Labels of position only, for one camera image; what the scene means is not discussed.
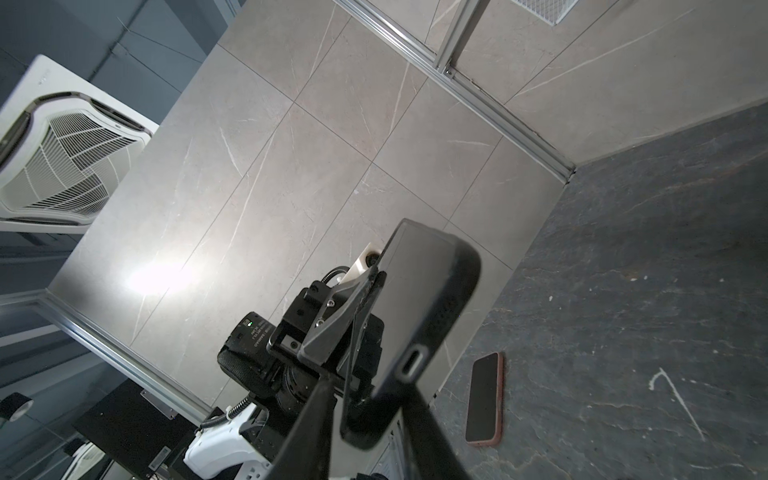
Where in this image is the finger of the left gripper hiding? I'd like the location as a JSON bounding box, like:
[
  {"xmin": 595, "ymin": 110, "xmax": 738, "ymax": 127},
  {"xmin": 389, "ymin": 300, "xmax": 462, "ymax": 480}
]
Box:
[{"xmin": 296, "ymin": 267, "xmax": 386, "ymax": 372}]

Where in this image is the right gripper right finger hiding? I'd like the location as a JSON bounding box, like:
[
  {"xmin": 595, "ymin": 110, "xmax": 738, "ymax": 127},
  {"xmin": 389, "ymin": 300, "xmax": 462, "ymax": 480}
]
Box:
[{"xmin": 401, "ymin": 385, "xmax": 470, "ymax": 480}]

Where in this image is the white wire wall basket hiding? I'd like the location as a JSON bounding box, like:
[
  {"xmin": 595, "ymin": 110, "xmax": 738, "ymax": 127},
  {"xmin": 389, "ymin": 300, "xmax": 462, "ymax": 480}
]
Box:
[{"xmin": 513, "ymin": 0, "xmax": 578, "ymax": 26}]

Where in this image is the small phone pink case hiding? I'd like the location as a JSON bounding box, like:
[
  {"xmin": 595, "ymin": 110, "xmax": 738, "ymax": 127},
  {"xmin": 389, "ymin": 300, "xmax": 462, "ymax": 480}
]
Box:
[{"xmin": 464, "ymin": 352, "xmax": 504, "ymax": 446}]

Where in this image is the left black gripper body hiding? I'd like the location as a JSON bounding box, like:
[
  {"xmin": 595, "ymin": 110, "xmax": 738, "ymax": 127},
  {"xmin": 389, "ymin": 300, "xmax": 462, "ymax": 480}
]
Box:
[{"xmin": 268, "ymin": 287, "xmax": 378, "ymax": 396}]

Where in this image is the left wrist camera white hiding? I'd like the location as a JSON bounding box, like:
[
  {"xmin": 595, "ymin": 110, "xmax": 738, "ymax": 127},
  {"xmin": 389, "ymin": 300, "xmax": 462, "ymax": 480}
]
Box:
[{"xmin": 338, "ymin": 243, "xmax": 382, "ymax": 285}]

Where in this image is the black phone centre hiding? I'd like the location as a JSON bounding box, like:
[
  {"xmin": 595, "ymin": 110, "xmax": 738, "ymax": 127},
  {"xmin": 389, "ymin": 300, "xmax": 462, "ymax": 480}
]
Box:
[{"xmin": 340, "ymin": 219, "xmax": 482, "ymax": 450}]

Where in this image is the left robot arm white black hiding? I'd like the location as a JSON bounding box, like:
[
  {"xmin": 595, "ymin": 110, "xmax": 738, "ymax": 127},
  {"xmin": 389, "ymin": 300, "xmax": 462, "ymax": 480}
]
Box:
[{"xmin": 184, "ymin": 267, "xmax": 386, "ymax": 479}]

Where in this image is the ceiling air conditioner vent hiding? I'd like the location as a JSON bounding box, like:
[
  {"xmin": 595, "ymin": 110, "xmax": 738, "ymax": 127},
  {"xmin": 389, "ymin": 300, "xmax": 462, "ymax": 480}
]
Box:
[{"xmin": 1, "ymin": 55, "xmax": 158, "ymax": 234}]

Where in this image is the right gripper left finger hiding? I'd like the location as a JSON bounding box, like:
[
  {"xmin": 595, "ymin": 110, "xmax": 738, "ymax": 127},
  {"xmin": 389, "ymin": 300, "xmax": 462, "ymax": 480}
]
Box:
[{"xmin": 265, "ymin": 378, "xmax": 336, "ymax": 480}]

